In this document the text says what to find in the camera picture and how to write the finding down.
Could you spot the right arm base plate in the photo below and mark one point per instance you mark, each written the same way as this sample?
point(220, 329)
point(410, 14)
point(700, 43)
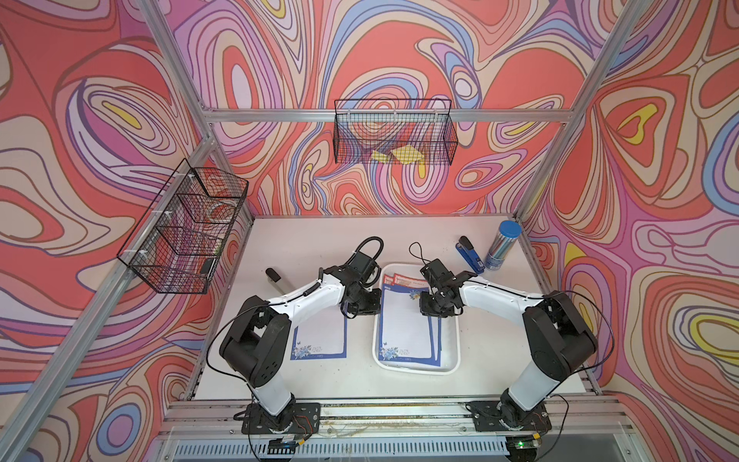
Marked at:
point(497, 416)

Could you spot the blue stapler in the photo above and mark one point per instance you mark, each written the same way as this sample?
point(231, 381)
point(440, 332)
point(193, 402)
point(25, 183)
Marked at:
point(469, 254)

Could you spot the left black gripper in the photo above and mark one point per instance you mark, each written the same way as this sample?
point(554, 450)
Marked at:
point(375, 307)

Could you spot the red bordered stationery sheet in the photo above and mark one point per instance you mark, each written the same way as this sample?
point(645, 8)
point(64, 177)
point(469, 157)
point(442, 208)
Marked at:
point(402, 282)

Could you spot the blue floral stationery sheet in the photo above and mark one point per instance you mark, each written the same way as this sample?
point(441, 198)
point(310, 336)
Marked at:
point(322, 337)

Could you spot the back black wire basket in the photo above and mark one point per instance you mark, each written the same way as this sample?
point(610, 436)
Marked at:
point(370, 139)

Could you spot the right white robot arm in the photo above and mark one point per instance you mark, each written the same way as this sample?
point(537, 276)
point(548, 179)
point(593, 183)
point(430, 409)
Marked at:
point(559, 339)

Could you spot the blue lidded pen tube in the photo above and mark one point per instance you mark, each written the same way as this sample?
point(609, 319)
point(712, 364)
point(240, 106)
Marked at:
point(507, 236)

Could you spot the aluminium frame rail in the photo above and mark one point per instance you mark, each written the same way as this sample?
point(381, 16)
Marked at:
point(326, 115)

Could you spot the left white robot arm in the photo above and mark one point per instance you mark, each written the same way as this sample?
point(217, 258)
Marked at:
point(256, 341)

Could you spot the black wire basket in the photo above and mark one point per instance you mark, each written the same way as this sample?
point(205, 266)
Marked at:
point(370, 139)
point(176, 246)

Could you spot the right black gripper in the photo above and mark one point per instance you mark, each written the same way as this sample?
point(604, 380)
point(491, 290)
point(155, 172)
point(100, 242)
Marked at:
point(427, 311)

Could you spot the yellow sticky note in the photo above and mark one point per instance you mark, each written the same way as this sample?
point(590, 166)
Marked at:
point(408, 154)

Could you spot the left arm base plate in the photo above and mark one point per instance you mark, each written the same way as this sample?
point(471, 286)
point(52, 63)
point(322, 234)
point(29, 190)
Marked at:
point(302, 419)

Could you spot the black white marker pen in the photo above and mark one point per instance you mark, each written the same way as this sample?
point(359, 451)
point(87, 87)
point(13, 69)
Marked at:
point(276, 280)

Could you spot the left black wire basket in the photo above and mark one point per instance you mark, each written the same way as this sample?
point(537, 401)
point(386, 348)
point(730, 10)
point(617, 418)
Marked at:
point(176, 246)

